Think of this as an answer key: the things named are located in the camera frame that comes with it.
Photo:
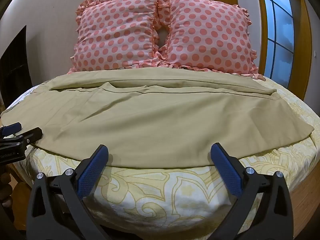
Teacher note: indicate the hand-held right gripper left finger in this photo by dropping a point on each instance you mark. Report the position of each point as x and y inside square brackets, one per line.
[93, 165]

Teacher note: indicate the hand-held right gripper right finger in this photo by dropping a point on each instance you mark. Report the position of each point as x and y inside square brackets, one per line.
[225, 165]

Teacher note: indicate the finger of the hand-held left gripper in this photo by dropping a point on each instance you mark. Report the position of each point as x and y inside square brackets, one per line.
[12, 128]
[30, 135]

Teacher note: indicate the khaki pants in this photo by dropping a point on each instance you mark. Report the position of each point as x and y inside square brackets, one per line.
[155, 120]

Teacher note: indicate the bed with yellow floral sheet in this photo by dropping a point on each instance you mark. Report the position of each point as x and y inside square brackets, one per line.
[170, 200]

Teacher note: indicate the dark wooden furniture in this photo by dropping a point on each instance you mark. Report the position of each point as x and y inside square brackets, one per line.
[15, 62]

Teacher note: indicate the pink polka dot pillow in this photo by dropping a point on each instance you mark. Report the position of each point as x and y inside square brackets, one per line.
[115, 37]
[207, 35]

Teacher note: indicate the window with yellow frame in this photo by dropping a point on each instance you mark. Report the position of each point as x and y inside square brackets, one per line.
[280, 30]

